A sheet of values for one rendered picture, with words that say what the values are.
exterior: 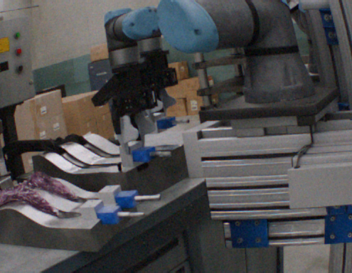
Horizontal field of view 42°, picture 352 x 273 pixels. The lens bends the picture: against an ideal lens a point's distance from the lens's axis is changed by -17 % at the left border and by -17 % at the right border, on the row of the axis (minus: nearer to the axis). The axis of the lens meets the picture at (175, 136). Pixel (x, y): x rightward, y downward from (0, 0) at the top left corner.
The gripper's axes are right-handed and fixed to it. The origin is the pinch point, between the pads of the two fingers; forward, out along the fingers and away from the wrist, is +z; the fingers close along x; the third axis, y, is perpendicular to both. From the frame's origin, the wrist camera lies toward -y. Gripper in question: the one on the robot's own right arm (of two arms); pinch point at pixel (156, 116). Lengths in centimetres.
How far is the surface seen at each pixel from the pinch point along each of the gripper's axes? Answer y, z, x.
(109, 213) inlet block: 26, 9, -57
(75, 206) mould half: 11, 10, -53
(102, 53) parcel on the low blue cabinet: -479, -29, 535
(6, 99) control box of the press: -73, -15, -6
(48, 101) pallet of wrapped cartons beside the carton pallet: -309, 10, 235
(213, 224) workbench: 15.2, 33.1, -2.6
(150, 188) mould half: 14.4, 12.7, -27.8
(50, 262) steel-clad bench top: 20, 15, -74
